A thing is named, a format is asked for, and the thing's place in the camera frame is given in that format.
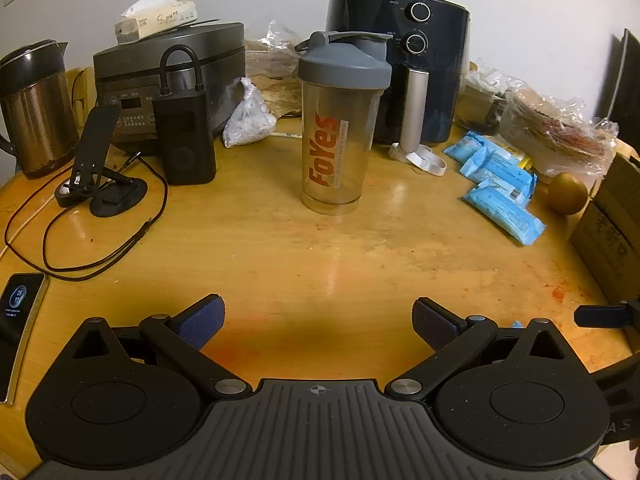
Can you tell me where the black flat television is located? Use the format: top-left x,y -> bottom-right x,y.
597,28 -> 640,137

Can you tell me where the plastic bag of flatbread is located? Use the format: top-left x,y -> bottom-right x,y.
499,87 -> 621,179

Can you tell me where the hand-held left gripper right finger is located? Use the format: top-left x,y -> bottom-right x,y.
383,296 -> 574,402

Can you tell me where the crumpled clear plastic bag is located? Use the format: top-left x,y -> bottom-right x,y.
452,59 -> 517,137

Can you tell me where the black phone stand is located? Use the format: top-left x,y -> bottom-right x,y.
53,103 -> 150,219

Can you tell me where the black air fryer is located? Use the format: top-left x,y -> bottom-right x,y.
326,0 -> 472,154

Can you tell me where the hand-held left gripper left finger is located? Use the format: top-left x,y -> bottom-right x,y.
71,293 -> 254,402

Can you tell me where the clear shaker bottle grey lid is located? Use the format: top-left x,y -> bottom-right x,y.
295,30 -> 394,216

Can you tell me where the blue snack packet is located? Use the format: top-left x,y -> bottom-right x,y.
475,139 -> 527,172
459,156 -> 539,202
460,180 -> 547,247
443,130 -> 489,164

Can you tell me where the white ribbon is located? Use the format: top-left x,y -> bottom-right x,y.
388,142 -> 448,177

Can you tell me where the tissue pack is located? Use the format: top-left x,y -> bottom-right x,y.
113,0 -> 199,45

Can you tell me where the clear bag with brown contents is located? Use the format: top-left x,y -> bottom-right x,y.
244,19 -> 307,117

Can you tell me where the brown round fruit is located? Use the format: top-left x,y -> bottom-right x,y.
548,171 -> 590,217

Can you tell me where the cardboard box with black writing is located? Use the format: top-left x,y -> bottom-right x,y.
569,199 -> 640,307

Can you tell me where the grey electric rice cooker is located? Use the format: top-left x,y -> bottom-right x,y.
93,21 -> 247,154

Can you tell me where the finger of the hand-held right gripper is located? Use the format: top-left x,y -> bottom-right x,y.
573,298 -> 640,329

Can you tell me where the black portable air pump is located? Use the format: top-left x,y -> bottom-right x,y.
152,44 -> 218,186

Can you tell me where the smartphone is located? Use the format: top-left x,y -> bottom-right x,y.
0,272 -> 50,404

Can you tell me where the black cable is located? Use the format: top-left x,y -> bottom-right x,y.
3,151 -> 169,282

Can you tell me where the steel electric kettle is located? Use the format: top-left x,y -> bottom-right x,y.
0,38 -> 82,181

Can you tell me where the small knotted plastic bag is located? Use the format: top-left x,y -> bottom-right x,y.
222,76 -> 278,150

